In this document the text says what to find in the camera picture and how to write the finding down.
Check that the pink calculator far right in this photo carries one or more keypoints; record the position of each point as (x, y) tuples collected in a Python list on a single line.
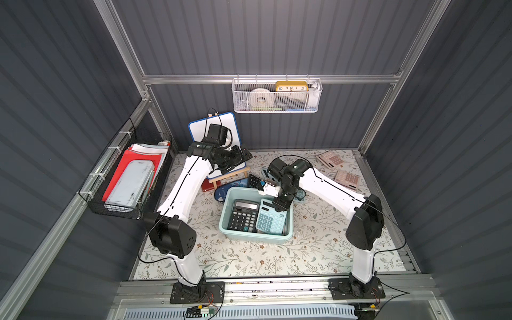
[(347, 179)]

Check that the white tape roll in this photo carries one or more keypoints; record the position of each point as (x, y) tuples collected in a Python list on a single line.
[(261, 98)]

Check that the white mesh wall basket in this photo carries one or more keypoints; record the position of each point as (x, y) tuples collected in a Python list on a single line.
[(285, 102)]

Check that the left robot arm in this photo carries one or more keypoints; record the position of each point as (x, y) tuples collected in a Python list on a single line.
[(169, 231)]

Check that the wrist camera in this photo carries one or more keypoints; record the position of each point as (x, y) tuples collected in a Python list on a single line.
[(269, 189), (219, 135)]

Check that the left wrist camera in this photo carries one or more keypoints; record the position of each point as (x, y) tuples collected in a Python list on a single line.
[(219, 135)]

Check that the black wire wall basket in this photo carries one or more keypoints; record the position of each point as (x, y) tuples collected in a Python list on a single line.
[(96, 184)]

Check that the mint green storage box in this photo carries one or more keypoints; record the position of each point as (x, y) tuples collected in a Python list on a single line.
[(247, 194)]

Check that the grey document case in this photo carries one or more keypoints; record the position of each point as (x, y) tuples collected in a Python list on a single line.
[(131, 187)]

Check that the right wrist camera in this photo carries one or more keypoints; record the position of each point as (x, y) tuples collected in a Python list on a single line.
[(269, 189)]

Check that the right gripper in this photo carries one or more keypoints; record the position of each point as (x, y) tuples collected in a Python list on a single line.
[(283, 200)]

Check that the pink calculator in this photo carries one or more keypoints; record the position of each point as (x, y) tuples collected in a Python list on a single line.
[(331, 160), (347, 179)]

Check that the pink calculator back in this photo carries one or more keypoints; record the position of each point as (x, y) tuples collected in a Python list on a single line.
[(331, 160)]

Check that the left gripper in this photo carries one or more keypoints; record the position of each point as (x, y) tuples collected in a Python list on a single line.
[(238, 156)]

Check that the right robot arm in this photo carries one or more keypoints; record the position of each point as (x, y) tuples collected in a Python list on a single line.
[(364, 214)]

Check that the blue framed whiteboard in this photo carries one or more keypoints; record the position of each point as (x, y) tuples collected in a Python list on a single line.
[(200, 128)]

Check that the black calculator left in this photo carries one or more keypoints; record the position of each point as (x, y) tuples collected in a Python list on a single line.
[(255, 182)]

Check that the teal calculator back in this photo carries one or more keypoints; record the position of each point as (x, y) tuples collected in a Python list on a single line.
[(270, 220)]

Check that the red folder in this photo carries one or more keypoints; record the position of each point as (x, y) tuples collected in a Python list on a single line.
[(156, 154)]

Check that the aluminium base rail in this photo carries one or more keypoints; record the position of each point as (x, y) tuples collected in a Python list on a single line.
[(275, 290)]

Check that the blue dinosaur pencil case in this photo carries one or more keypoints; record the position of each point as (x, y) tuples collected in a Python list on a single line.
[(220, 193)]

